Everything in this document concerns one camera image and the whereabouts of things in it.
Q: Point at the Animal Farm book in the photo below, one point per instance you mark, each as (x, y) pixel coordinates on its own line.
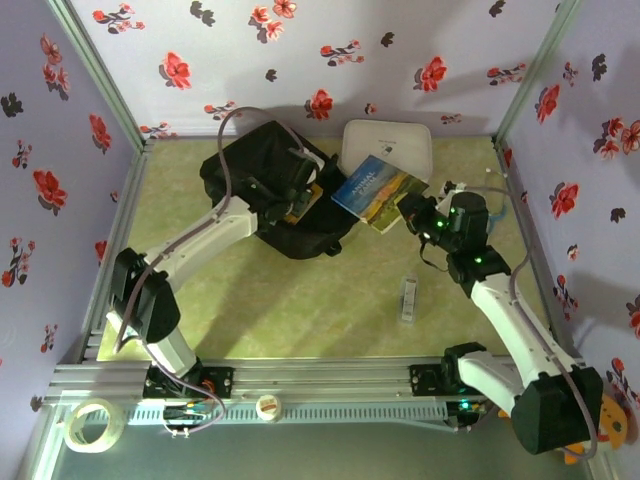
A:
(375, 192)

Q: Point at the black backpack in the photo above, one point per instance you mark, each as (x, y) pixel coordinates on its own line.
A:
(250, 150)

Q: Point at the small white packet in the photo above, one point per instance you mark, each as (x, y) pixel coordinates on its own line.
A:
(408, 300)

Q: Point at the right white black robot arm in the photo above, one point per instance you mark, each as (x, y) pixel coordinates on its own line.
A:
(515, 325)

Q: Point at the white medical case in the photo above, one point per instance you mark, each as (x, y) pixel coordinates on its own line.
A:
(395, 140)

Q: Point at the blue stethoscope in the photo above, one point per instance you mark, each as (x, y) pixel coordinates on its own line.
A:
(498, 215)

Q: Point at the green marbled table mat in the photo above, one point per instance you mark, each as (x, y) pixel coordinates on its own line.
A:
(300, 310)

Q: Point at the small white tape roll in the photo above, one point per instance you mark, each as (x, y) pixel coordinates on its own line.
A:
(268, 407)

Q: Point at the orange plush monster toy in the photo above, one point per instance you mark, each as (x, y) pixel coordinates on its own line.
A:
(614, 415)

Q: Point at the clear adhesive tape roll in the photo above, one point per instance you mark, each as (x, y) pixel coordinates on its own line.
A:
(116, 417)

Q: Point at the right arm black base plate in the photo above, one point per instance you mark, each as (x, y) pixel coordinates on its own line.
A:
(422, 380)

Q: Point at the aluminium frame rail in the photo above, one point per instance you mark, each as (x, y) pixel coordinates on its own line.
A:
(320, 380)

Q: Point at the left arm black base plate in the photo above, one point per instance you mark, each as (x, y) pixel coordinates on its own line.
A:
(222, 380)

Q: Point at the aluminium frame post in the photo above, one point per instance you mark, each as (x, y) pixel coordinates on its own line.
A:
(537, 65)
(95, 65)

